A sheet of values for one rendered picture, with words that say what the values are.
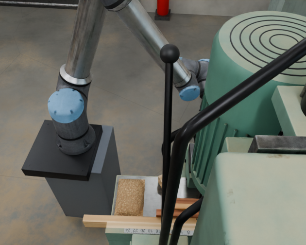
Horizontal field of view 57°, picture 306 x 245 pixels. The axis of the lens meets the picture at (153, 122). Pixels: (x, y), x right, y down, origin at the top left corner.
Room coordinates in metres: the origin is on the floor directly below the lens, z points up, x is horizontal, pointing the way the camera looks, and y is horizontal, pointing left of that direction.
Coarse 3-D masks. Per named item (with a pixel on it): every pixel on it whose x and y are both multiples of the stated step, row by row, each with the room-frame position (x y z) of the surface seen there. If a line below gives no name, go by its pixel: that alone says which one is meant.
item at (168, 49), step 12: (168, 48) 0.41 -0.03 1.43; (168, 60) 0.40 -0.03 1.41; (168, 72) 0.39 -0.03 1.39; (168, 84) 0.38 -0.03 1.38; (168, 96) 0.37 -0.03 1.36; (168, 108) 0.35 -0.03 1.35; (168, 120) 0.34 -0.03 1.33; (168, 132) 0.32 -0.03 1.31; (168, 144) 0.31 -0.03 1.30; (168, 156) 0.30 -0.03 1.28; (168, 168) 0.28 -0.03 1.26
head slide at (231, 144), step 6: (228, 138) 0.23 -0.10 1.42; (234, 138) 0.23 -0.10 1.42; (240, 138) 0.23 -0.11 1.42; (246, 138) 0.23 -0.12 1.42; (252, 138) 0.23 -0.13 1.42; (228, 144) 0.22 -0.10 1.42; (234, 144) 0.22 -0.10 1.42; (240, 144) 0.22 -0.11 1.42; (246, 144) 0.22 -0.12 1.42; (222, 150) 0.22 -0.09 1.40; (228, 150) 0.21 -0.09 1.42; (234, 150) 0.21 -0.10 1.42; (240, 150) 0.21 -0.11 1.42; (246, 150) 0.21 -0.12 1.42
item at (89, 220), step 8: (88, 216) 0.33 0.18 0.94; (96, 216) 0.33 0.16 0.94; (104, 216) 0.33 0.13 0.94; (112, 216) 0.33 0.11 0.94; (120, 216) 0.33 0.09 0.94; (128, 216) 0.33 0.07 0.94; (136, 216) 0.33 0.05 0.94; (88, 224) 0.32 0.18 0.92; (96, 224) 0.31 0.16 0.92; (104, 224) 0.31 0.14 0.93
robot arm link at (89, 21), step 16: (80, 0) 1.03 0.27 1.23; (96, 0) 1.00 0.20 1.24; (80, 16) 1.01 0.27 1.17; (96, 16) 1.00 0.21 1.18; (80, 32) 1.00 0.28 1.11; (96, 32) 1.01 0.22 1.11; (80, 48) 0.99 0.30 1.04; (96, 48) 1.04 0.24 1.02; (64, 64) 1.08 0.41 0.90; (80, 64) 0.99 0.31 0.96; (64, 80) 0.98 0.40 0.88; (80, 80) 0.99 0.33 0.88
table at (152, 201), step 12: (156, 180) 0.47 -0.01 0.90; (180, 180) 0.47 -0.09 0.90; (144, 192) 0.42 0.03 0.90; (156, 192) 0.42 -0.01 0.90; (180, 192) 0.42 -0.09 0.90; (192, 192) 0.42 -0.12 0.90; (144, 204) 0.38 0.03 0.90; (156, 204) 0.38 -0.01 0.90; (144, 216) 0.35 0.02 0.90; (108, 240) 0.28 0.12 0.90
